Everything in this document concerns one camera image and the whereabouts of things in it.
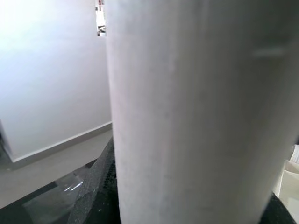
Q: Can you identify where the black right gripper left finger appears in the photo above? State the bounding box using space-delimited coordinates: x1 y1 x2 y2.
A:
67 137 121 224

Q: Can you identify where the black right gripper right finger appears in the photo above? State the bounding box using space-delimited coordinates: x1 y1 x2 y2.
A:
263 192 299 224

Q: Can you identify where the white plastic table leg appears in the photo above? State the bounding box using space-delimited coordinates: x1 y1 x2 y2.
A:
102 0 299 224

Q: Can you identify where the clear plastic wrap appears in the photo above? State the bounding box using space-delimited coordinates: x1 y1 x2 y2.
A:
22 167 94 210

